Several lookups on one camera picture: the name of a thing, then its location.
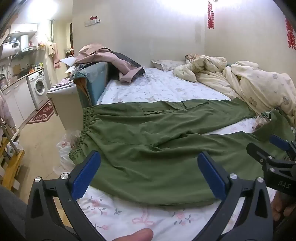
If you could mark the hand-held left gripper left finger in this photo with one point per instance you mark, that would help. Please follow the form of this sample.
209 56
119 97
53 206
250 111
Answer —
86 175

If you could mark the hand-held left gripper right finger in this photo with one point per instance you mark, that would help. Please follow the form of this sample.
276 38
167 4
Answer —
212 176

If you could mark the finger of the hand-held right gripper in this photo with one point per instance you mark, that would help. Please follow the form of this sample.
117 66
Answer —
278 140
259 150

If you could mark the green pants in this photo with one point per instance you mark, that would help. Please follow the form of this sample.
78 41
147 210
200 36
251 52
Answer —
150 143

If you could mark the person's right hand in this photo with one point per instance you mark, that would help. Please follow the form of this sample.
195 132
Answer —
278 207

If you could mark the person's left hand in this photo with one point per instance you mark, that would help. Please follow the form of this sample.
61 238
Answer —
133 236

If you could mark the green patterned blanket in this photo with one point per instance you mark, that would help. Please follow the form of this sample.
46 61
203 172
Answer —
261 120

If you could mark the clear plastic bag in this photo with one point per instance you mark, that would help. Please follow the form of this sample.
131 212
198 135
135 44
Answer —
64 150

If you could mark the cream quilt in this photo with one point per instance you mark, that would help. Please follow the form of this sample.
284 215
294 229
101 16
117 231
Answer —
254 81

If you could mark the yellow wooden stool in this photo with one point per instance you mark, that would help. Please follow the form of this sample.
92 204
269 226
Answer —
13 166

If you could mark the red patterned rug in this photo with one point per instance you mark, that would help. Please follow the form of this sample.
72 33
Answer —
41 113

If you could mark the white side table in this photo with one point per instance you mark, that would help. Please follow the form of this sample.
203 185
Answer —
62 102

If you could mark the person's dark grey clothing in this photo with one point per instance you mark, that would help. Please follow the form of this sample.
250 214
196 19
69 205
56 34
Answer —
10 213

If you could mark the teal bed headboard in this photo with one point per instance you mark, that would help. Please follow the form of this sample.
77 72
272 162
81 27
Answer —
97 78

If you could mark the white washing machine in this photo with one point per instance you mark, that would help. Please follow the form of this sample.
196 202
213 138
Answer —
38 88

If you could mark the white kitchen cabinet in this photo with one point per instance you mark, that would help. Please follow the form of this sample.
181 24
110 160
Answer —
18 99

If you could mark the bed with floral sheet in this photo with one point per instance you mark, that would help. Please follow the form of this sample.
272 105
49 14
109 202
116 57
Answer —
166 83

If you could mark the pink hanging cloth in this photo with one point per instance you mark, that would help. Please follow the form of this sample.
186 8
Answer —
5 109

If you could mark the red firecracker decoration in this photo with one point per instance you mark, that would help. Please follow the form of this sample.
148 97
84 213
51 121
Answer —
291 34
210 16

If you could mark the white paper sheet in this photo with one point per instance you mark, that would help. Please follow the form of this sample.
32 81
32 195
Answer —
68 61

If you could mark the pink and dark clothes pile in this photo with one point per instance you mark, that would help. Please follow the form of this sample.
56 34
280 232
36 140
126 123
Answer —
99 56

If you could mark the floral pillow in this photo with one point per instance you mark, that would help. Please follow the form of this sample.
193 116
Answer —
166 64

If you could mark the dark grey jacket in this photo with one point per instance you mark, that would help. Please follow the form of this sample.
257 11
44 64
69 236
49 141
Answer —
126 59

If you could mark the hanging pink towels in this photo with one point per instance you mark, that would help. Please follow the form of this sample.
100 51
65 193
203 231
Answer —
54 53

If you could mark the steel range hood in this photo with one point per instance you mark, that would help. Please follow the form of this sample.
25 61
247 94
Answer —
25 45

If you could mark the white water heater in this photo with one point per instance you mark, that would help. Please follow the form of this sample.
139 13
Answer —
9 47

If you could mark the white wall cabinet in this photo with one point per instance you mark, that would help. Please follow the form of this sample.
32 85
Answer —
23 29

